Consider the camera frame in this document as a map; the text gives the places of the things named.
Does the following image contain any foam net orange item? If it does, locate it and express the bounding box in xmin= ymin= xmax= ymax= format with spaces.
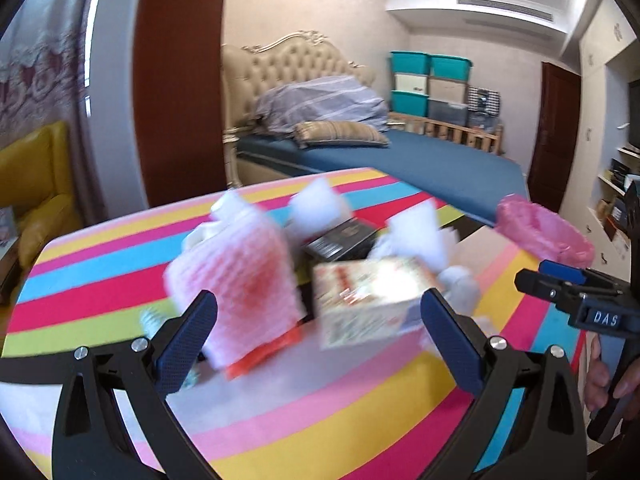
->
xmin=163 ymin=207 xmax=305 ymax=379

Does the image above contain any person's right hand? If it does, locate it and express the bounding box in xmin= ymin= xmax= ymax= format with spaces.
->
xmin=584 ymin=335 xmax=640 ymax=420

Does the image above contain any white built-in wardrobe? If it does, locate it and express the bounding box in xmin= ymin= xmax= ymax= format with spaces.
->
xmin=560 ymin=0 xmax=639 ymax=280

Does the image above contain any white printed carton box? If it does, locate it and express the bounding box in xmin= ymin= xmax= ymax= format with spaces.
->
xmin=311 ymin=257 xmax=437 ymax=349

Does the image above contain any white foam block piece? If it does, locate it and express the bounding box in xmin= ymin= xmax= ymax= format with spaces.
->
xmin=387 ymin=198 xmax=460 ymax=274

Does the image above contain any dark brown door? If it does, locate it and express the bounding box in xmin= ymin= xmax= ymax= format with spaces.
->
xmin=527 ymin=62 xmax=582 ymax=212

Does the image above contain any striped colourful tablecloth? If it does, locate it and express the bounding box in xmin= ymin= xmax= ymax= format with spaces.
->
xmin=3 ymin=169 xmax=586 ymax=479

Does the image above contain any black rectangular box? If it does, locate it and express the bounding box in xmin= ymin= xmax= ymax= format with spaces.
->
xmin=304 ymin=219 xmax=378 ymax=262

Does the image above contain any bed with blue sheet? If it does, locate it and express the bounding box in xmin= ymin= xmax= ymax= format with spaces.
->
xmin=236 ymin=130 xmax=528 ymax=224

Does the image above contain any white foam sheet piece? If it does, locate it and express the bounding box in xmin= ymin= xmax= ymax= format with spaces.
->
xmin=288 ymin=177 xmax=352 ymax=233

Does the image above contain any yellow leather armchair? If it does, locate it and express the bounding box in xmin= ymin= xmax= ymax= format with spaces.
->
xmin=1 ymin=122 xmax=84 ymax=272

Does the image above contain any black television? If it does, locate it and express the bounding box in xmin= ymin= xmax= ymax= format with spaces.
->
xmin=628 ymin=79 xmax=640 ymax=150

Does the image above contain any checkered black white bag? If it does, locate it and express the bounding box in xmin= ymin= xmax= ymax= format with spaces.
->
xmin=466 ymin=86 xmax=501 ymax=116

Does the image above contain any grey clear storage bin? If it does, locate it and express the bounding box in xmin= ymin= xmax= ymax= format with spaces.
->
xmin=428 ymin=99 xmax=469 ymax=127

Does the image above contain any teal lower storage bin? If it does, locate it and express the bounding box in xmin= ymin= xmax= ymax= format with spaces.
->
xmin=390 ymin=90 xmax=430 ymax=117

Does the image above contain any teal storage bin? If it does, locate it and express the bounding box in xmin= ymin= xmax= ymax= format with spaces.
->
xmin=390 ymin=90 xmax=430 ymax=117
xmin=431 ymin=54 xmax=473 ymax=82
xmin=390 ymin=50 xmax=431 ymax=76

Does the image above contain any striped brown pillow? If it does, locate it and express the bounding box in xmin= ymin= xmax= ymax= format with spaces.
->
xmin=293 ymin=122 xmax=390 ymax=148

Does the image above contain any grey striped duvet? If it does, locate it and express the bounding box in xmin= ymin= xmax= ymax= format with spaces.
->
xmin=254 ymin=75 xmax=388 ymax=136

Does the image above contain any beige storage bin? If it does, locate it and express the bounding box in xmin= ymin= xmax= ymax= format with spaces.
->
xmin=427 ymin=76 xmax=469 ymax=104

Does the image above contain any white storage bin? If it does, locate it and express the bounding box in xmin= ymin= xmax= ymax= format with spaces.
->
xmin=394 ymin=73 xmax=428 ymax=94

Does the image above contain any teal storage bin right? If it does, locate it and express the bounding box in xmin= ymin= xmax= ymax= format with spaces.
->
xmin=431 ymin=54 xmax=473 ymax=82

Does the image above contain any beige tufted headboard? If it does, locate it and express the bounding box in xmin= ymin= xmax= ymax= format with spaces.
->
xmin=221 ymin=30 xmax=375 ymax=130

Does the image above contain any teal storage bin left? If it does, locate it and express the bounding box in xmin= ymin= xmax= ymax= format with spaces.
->
xmin=390 ymin=50 xmax=431 ymax=76

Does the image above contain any ceiling air vent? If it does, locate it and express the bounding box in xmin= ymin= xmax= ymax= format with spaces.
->
xmin=457 ymin=0 xmax=554 ymax=23

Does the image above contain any lace patterned curtain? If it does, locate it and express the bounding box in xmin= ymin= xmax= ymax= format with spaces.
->
xmin=0 ymin=0 xmax=101 ymax=151

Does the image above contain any dark red wooden panel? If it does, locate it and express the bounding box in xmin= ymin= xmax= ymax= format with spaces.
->
xmin=132 ymin=0 xmax=227 ymax=207

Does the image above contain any wooden crib rail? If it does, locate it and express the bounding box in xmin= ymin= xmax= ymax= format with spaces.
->
xmin=387 ymin=112 xmax=503 ymax=156

